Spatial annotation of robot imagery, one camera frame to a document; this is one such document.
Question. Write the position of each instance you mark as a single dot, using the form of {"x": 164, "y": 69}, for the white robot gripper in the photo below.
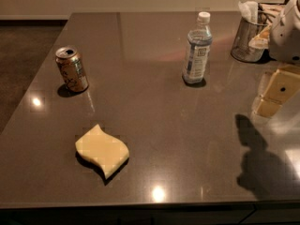
{"x": 286, "y": 37}

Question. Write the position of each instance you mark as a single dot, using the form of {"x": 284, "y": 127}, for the white napkin in holder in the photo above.
{"x": 249, "y": 11}

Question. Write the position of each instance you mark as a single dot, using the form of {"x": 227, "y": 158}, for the metal mesh cup holder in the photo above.
{"x": 241, "y": 50}

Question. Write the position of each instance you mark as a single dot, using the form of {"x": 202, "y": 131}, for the yellow wavy sponge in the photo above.
{"x": 103, "y": 150}

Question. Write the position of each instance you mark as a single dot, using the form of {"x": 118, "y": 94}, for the orange soda can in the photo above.
{"x": 70, "y": 64}

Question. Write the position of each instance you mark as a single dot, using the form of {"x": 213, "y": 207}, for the clear plastic water bottle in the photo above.
{"x": 199, "y": 41}

